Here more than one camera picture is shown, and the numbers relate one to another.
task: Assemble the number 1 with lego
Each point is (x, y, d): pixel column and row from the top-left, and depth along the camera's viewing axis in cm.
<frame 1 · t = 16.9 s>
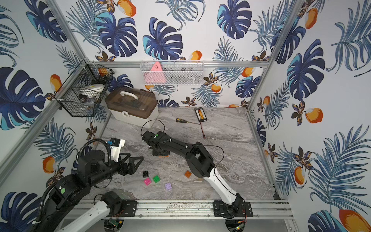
left hand: (135, 154, 63), fingers open
right hand: (161, 153, 94), fingers open
brown orange square lego: (187, 174, 87), on the table
black lego brick: (145, 174, 86), point 3 cm above the table
pink lego brick: (147, 181, 84), on the table
green lego with number: (156, 179, 85), point 2 cm above the table
lilac lego brick: (168, 186, 82), point 2 cm above the table
white box brown lid: (133, 105, 99), point 19 cm above the table
black yellow screwdriver: (181, 120, 112), point 2 cm above the table
black board yellow connectors: (200, 114, 117), point 2 cm above the table

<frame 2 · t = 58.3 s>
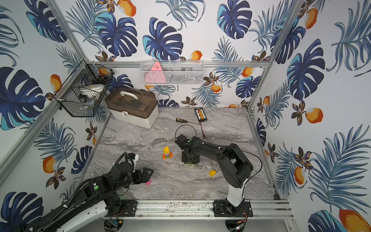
left hand: (147, 171, 74), fingers open
right hand: (188, 161, 90), fingers open
yellow lego brick: (166, 150, 89), point 9 cm above the table
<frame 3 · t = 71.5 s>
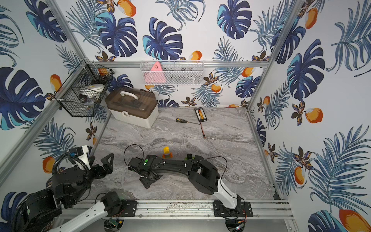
left hand: (103, 154, 60), fingers open
right hand: (151, 179, 81), fingers open
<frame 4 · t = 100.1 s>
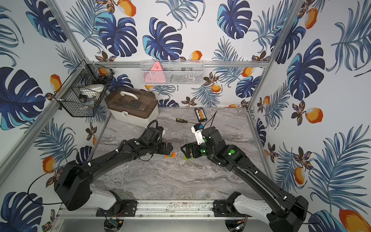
left hand: (166, 145, 84), fingers open
right hand: (188, 144, 72), fingers open
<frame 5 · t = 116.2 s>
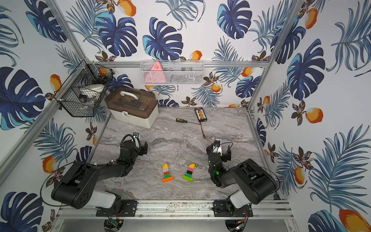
left hand: (137, 139, 91), fingers open
right hand: (222, 145, 88), fingers open
orange flat lego plate: (165, 180, 84), point 2 cm above the table
green square lego brick: (167, 176, 87), on the table
lime green long lego: (188, 178, 85), point 2 cm above the table
yellow lego brick 2: (192, 166, 89), point 2 cm above the table
